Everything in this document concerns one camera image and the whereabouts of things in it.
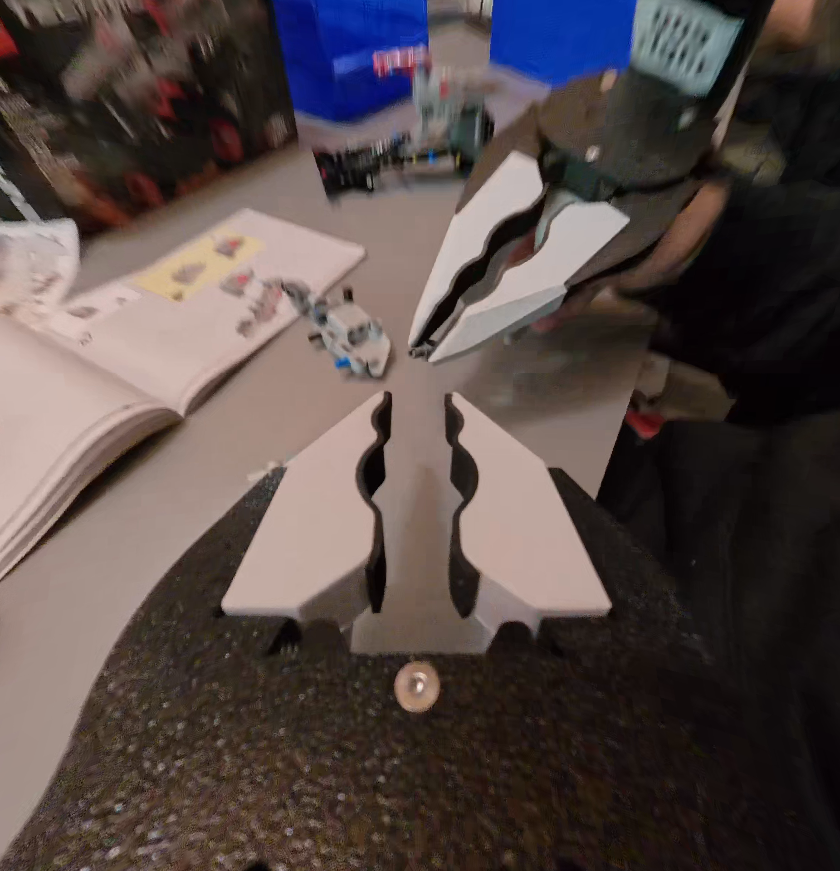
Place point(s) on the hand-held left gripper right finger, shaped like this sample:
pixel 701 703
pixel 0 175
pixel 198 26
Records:
pixel 529 537

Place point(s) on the person's right forearm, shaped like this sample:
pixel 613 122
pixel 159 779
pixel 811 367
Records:
pixel 780 272

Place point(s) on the grey desk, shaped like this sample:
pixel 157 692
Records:
pixel 188 517

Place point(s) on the blue box with red label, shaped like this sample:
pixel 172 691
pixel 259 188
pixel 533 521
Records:
pixel 345 54

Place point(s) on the person's right hand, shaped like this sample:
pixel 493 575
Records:
pixel 665 262

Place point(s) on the person's dark pants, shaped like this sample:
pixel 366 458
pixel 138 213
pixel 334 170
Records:
pixel 767 612

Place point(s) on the plain blue box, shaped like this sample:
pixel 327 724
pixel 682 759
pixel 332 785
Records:
pixel 556 37

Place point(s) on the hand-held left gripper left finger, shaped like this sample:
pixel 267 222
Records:
pixel 304 531

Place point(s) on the dark printed cardboard box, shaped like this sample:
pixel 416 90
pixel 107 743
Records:
pixel 141 102

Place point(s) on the grey toy brick assembly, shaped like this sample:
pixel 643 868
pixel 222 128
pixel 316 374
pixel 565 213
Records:
pixel 355 337

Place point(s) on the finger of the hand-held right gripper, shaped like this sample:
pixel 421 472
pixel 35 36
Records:
pixel 549 272
pixel 488 204

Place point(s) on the grey black toy brick model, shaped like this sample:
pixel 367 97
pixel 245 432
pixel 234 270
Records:
pixel 420 150

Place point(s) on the small red object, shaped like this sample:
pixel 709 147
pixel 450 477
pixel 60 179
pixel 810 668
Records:
pixel 643 423

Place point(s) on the open instruction booklet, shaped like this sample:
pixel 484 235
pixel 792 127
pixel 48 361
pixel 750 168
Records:
pixel 86 394

